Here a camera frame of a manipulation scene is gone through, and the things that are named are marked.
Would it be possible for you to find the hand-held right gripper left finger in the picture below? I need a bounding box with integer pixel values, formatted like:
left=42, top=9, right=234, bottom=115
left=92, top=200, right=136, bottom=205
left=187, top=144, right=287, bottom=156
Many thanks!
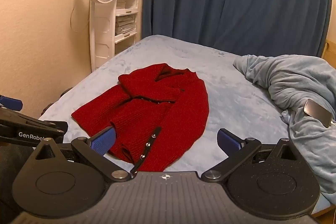
left=34, top=126, right=133, bottom=182

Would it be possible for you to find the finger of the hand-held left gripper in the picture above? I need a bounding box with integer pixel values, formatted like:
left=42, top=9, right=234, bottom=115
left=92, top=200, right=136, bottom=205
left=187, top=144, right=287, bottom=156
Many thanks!
left=0, top=95, right=23, bottom=111

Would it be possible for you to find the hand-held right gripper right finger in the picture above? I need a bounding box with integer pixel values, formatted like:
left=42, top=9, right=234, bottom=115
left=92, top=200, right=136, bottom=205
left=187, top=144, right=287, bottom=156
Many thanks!
left=201, top=128, right=300, bottom=182

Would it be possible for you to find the red knitted cardigan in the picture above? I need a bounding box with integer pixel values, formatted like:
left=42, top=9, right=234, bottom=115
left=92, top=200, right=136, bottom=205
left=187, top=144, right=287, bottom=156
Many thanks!
left=71, top=63, right=210, bottom=172

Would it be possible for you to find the light blue bed sheet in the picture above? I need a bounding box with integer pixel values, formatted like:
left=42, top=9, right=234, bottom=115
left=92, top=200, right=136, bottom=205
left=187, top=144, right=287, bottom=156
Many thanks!
left=38, top=34, right=332, bottom=214

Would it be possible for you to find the black dumbbell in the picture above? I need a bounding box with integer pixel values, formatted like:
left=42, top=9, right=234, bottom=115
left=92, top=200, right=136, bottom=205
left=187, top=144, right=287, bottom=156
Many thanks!
left=39, top=87, right=75, bottom=117

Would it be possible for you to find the crumpled blue blanket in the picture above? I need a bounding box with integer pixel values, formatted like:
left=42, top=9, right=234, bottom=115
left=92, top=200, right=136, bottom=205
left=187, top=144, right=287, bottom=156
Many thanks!
left=233, top=54, right=336, bottom=194

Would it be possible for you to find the smartphone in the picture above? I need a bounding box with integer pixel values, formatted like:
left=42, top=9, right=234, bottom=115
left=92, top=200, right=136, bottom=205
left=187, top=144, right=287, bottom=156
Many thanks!
left=303, top=99, right=333, bottom=128

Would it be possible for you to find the wooden headboard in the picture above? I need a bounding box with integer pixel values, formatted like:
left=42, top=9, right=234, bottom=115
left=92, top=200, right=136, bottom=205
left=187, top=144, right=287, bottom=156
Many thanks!
left=322, top=40, right=336, bottom=63

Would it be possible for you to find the white shelf unit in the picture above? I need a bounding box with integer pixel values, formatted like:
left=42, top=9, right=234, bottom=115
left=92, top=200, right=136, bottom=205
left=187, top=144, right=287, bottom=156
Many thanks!
left=113, top=0, right=146, bottom=55

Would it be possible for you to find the fan cable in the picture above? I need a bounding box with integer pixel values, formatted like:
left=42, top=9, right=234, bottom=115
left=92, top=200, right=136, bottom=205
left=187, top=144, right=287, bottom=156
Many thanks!
left=70, top=0, right=91, bottom=33

